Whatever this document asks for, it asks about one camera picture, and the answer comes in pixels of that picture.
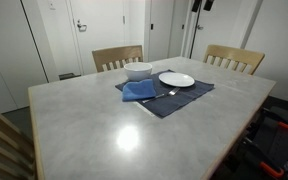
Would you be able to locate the silver fork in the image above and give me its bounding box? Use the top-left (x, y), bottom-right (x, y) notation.
top-left (141, 87), bottom-right (181, 104)

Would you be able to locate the white round plate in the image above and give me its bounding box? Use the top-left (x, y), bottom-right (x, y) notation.
top-left (158, 72), bottom-right (196, 88)

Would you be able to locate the blue folded cloth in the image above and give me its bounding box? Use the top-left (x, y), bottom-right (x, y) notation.
top-left (121, 78), bottom-right (158, 103)

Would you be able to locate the white bowl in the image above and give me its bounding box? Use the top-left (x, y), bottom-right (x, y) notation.
top-left (123, 62), bottom-right (154, 82)

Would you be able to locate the dark blue woven placemat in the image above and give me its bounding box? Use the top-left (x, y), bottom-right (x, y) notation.
top-left (114, 69), bottom-right (216, 119)

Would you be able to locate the wooden slat-back chair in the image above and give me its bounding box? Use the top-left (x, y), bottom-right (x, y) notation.
top-left (203, 44), bottom-right (266, 76)
top-left (0, 100), bottom-right (38, 180)
top-left (91, 44), bottom-right (144, 74)

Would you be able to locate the small black fixture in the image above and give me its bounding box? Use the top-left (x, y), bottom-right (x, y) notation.
top-left (203, 0), bottom-right (216, 12)
top-left (191, 0), bottom-right (202, 13)

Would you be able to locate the white closet door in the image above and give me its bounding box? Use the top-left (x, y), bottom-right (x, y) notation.
top-left (0, 0), bottom-right (49, 114)

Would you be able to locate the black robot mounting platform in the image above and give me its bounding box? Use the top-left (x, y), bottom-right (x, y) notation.
top-left (217, 96), bottom-right (288, 180)

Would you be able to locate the black clamp orange handle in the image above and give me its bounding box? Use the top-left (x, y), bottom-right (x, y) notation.
top-left (242, 136), bottom-right (286, 180)
top-left (263, 108), bottom-right (288, 132)

